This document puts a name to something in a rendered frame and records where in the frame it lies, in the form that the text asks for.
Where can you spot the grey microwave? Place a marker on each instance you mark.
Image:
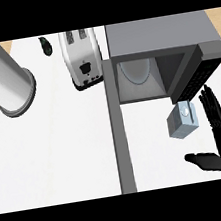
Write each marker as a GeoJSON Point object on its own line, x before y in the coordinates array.
{"type": "Point", "coordinates": [162, 40]}

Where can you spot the grey microwave door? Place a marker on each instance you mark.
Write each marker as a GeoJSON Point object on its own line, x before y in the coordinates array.
{"type": "Point", "coordinates": [119, 128]}

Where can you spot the dark green eggplant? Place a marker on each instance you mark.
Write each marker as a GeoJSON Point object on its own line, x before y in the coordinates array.
{"type": "Point", "coordinates": [46, 45]}

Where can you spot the pale blue milk carton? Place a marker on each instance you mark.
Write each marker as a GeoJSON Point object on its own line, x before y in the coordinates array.
{"type": "Point", "coordinates": [182, 124]}

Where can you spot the silver toaster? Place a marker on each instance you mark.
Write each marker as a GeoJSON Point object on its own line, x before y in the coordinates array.
{"type": "Point", "coordinates": [82, 58]}

